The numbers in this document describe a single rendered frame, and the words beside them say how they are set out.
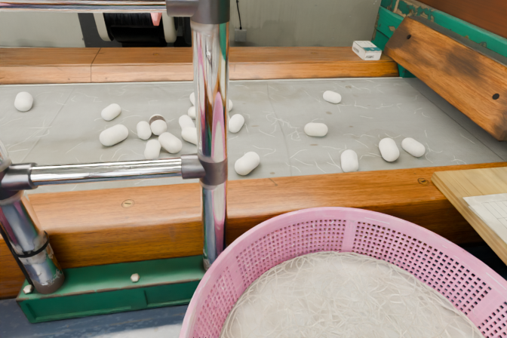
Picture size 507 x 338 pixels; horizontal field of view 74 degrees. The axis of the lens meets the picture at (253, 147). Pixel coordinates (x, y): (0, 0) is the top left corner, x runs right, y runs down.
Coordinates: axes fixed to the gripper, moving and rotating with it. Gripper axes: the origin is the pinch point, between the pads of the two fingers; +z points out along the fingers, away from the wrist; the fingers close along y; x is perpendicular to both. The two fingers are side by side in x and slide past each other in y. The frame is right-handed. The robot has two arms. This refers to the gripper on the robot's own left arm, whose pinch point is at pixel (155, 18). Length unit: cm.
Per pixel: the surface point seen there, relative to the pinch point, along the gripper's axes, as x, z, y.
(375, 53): 10.2, 1.0, 41.0
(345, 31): 163, -102, 120
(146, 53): 14.2, -2.2, -3.3
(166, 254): -10.0, 33.7, 1.1
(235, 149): -2.7, 21.7, 9.8
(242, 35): 167, -102, 43
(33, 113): 4.9, 12.4, -18.4
